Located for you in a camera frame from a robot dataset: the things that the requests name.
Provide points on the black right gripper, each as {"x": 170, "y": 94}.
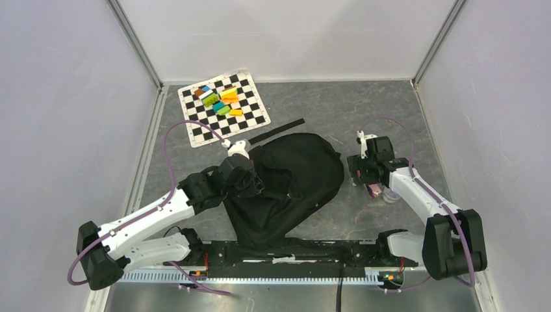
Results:
{"x": 355, "y": 163}

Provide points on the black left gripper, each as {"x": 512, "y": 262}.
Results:
{"x": 255, "y": 186}

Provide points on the pink water bottle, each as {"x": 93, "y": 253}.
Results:
{"x": 374, "y": 190}

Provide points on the black student backpack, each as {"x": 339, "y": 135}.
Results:
{"x": 295, "y": 174}

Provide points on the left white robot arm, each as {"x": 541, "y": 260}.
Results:
{"x": 109, "y": 251}

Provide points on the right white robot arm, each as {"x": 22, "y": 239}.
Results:
{"x": 453, "y": 241}

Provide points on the yellow small toy brick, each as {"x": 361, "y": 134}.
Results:
{"x": 236, "y": 112}

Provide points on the black and white chess mat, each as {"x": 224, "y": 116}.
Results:
{"x": 229, "y": 104}

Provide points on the light green flat brick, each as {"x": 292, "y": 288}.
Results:
{"x": 223, "y": 111}

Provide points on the teal toy brick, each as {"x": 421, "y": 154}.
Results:
{"x": 218, "y": 105}

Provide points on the green toy brick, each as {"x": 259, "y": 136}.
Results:
{"x": 210, "y": 100}

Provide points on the orange toy brick stack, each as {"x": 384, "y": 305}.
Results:
{"x": 229, "y": 95}

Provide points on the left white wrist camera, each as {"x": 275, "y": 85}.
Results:
{"x": 239, "y": 147}

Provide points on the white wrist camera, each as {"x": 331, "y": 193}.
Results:
{"x": 362, "y": 139}
{"x": 239, "y": 147}

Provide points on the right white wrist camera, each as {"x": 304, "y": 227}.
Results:
{"x": 362, "y": 139}

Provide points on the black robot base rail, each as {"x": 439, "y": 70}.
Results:
{"x": 291, "y": 258}

